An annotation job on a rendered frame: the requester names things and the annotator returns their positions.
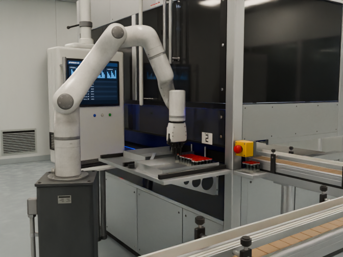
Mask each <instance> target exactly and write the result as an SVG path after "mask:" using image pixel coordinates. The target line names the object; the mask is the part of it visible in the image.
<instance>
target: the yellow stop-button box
mask: <svg viewBox="0 0 343 257"><path fill-rule="evenodd" d="M235 145H240V146H241V148H242V151H241V153H235V155H236V156H241V157H252V156H256V141H251V140H239V141H235Z"/></svg>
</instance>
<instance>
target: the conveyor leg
mask: <svg viewBox="0 0 343 257"><path fill-rule="evenodd" d="M274 183H276V184H280V185H281V214H284V213H288V212H291V204H292V186H290V185H286V184H282V183H278V182H274Z"/></svg>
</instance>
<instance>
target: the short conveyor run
mask: <svg viewBox="0 0 343 257"><path fill-rule="evenodd" d="M289 149H290V151H289V153H284V152H278V151H276V150H275V149H271V150H266V149H262V151H257V153H256V154H257V155H261V157H254V158H249V159H248V161H256V162H260V171H264V172H268V176H267V177H262V179H266V180H269V181H274V182H278V183H282V184H286V185H290V186H294V187H298V188H302V189H306V190H310V191H314V192H319V193H322V191H321V190H320V186H321V185H326V186H327V187H328V190H327V191H326V192H325V193H327V195H331V196H335V197H342V196H343V162H337V161H331V160H325V159H319V158H313V157H306V156H300V155H294V154H293V151H292V150H293V146H290V147H289Z"/></svg>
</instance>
